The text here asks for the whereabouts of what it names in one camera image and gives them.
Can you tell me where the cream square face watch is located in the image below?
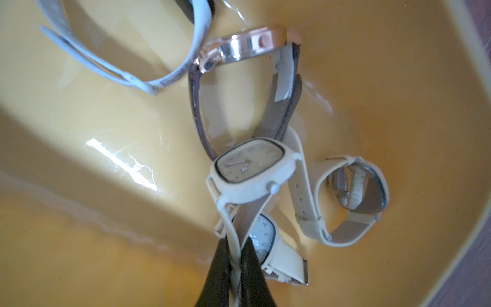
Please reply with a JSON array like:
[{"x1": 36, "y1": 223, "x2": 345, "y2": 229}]
[{"x1": 205, "y1": 138, "x2": 300, "y2": 306}]

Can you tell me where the beige strap watch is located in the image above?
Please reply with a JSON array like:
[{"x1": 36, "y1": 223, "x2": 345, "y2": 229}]
[{"x1": 283, "y1": 127, "x2": 390, "y2": 248}]

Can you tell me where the yellow plastic storage box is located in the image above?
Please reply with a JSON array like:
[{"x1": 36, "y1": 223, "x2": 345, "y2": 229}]
[{"x1": 1, "y1": 1, "x2": 490, "y2": 306}]

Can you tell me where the grey white band watch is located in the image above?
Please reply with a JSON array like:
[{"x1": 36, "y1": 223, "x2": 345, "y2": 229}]
[{"x1": 37, "y1": 0, "x2": 216, "y2": 95}]

